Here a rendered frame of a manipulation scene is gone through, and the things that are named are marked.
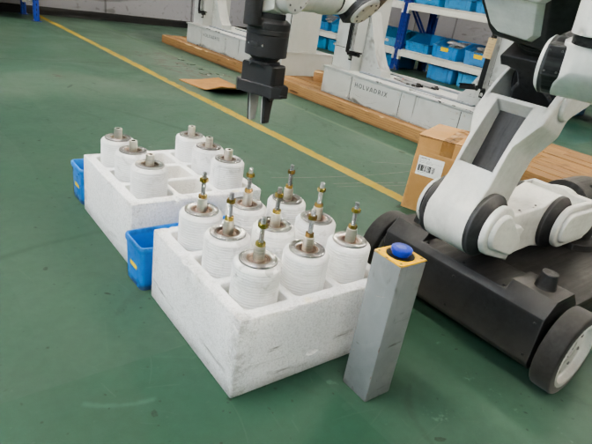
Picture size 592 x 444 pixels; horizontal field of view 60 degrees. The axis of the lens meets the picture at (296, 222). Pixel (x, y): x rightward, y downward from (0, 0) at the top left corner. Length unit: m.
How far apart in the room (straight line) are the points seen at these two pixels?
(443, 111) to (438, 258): 1.95
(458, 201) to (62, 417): 0.86
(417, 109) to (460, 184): 2.17
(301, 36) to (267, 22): 3.32
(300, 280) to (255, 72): 0.44
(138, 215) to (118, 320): 0.28
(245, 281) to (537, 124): 0.66
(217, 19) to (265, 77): 4.37
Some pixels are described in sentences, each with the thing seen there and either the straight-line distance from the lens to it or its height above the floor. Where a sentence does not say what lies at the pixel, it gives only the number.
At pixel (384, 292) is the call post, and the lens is 0.97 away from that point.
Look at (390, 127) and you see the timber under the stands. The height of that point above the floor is 0.03.
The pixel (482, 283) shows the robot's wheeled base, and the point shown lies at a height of 0.18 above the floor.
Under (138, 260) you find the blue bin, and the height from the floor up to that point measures 0.08.
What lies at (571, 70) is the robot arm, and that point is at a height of 0.68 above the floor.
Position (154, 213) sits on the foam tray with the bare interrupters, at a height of 0.15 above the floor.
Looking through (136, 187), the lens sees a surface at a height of 0.20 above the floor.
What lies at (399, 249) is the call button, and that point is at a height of 0.33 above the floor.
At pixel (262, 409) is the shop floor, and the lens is 1.04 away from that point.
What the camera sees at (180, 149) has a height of 0.21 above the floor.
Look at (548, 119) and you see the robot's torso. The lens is 1.18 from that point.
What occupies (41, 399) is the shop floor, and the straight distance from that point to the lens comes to 1.07.
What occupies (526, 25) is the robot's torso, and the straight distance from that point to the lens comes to 1.11.
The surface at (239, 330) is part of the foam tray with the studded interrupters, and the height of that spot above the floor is 0.16.
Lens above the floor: 0.73
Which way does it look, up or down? 24 degrees down
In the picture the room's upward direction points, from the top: 10 degrees clockwise
